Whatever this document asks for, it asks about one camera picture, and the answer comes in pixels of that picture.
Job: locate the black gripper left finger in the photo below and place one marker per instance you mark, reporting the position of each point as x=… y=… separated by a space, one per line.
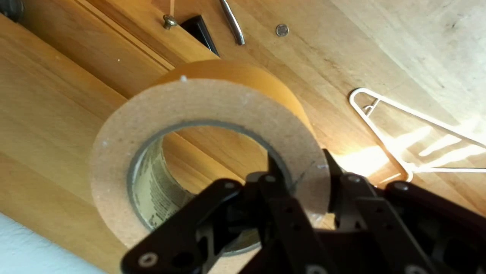
x=195 y=238

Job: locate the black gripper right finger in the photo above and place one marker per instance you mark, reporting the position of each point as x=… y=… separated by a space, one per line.
x=404 y=229

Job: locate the orange tape roll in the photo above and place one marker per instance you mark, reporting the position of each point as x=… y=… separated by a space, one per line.
x=201 y=122

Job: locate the wooden roll-top desk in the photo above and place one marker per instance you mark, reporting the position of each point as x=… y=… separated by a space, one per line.
x=70 y=63

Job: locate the brass drawer knob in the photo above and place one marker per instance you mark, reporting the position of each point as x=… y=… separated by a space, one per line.
x=169 y=22

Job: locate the white wire clothes hanger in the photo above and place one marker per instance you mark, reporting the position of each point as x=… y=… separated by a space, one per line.
x=418 y=142

